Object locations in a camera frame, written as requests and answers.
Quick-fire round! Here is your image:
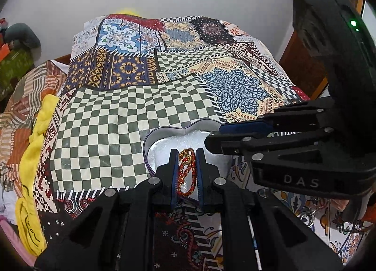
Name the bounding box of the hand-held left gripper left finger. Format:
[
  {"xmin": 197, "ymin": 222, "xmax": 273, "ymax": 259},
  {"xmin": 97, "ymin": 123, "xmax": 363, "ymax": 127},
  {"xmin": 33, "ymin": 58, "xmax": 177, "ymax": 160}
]
[{"xmin": 35, "ymin": 148, "xmax": 180, "ymax": 271}]

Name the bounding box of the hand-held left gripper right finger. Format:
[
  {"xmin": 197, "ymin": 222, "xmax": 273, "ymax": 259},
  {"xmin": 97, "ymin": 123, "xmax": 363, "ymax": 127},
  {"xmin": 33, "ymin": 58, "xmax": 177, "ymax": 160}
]
[{"xmin": 196, "ymin": 148, "xmax": 345, "ymax": 271}]

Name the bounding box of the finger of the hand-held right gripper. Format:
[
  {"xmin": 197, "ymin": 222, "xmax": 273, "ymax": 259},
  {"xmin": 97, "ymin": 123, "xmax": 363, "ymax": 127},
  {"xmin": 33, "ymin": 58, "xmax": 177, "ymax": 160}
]
[
  {"xmin": 204, "ymin": 127, "xmax": 334, "ymax": 160},
  {"xmin": 219, "ymin": 95, "xmax": 335, "ymax": 137}
]

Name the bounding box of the red and gold bracelet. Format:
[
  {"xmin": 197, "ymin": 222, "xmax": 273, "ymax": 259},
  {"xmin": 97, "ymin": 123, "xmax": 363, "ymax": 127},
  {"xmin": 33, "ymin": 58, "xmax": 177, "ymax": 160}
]
[{"xmin": 176, "ymin": 148, "xmax": 198, "ymax": 197}]

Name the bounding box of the heart-shaped tin box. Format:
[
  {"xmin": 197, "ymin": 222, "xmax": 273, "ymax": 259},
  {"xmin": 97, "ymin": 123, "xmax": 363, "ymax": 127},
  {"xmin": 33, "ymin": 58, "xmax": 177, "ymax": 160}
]
[{"xmin": 143, "ymin": 119, "xmax": 235, "ymax": 201}]

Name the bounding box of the patchwork printed blanket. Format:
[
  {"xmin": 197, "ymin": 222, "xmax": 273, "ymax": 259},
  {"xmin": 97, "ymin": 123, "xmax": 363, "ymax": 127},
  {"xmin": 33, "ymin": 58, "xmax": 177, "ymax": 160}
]
[{"xmin": 32, "ymin": 14, "xmax": 376, "ymax": 271}]

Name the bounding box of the yellow cloth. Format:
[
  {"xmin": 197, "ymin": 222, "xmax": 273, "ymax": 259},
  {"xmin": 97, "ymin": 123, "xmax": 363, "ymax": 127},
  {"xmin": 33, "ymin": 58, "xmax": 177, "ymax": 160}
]
[{"xmin": 15, "ymin": 94, "xmax": 59, "ymax": 257}]

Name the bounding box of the orange striped cloth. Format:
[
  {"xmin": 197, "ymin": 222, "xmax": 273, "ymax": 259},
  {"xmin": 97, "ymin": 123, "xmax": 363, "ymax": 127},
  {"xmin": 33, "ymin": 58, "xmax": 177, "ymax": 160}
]
[{"xmin": 0, "ymin": 60, "xmax": 69, "ymax": 189}]

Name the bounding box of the pink cloth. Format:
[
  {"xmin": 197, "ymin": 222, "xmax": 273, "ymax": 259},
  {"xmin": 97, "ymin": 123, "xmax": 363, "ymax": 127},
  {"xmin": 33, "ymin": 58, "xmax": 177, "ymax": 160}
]
[{"xmin": 0, "ymin": 215, "xmax": 39, "ymax": 268}]

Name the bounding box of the green patterned cloth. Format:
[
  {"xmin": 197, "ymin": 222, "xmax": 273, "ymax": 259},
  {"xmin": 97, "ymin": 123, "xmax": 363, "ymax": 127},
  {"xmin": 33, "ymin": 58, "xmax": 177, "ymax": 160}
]
[{"xmin": 0, "ymin": 48, "xmax": 36, "ymax": 104}]

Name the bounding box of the grey cushion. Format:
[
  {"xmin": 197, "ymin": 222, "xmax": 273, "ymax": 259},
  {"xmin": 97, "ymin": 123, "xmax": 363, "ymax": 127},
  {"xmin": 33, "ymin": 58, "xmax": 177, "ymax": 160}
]
[{"xmin": 5, "ymin": 22, "xmax": 42, "ymax": 52}]

